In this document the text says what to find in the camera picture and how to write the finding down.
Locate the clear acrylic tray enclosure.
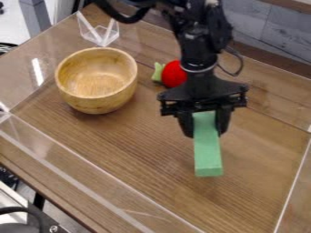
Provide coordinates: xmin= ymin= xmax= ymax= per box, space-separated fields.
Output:
xmin=0 ymin=18 xmax=311 ymax=233

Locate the black table leg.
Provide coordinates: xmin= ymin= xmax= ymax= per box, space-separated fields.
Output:
xmin=33 ymin=193 xmax=45 ymax=210

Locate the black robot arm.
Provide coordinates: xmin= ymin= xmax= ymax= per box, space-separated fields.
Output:
xmin=93 ymin=0 xmax=249 ymax=137

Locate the light wooden bowl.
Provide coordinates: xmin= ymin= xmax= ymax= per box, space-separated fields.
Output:
xmin=54 ymin=47 xmax=137 ymax=115

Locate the black cable lower left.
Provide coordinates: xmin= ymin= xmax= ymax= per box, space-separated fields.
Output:
xmin=0 ymin=206 xmax=33 ymax=233

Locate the grey post at back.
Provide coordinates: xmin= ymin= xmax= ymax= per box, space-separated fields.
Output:
xmin=18 ymin=0 xmax=52 ymax=37

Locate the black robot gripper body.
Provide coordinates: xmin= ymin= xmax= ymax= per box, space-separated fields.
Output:
xmin=156 ymin=75 xmax=249 ymax=116

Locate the green rectangular block stick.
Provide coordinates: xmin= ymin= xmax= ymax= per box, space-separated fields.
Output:
xmin=193 ymin=112 xmax=223 ymax=177

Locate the red felt tomato toy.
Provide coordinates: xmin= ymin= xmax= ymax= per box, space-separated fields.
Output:
xmin=152 ymin=60 xmax=187 ymax=88

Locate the black bracket with bolt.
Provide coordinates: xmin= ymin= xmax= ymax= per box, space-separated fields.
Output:
xmin=26 ymin=203 xmax=70 ymax=233

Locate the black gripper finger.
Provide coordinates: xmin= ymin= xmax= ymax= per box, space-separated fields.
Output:
xmin=177 ymin=111 xmax=195 ymax=137
xmin=216 ymin=106 xmax=233 ymax=135

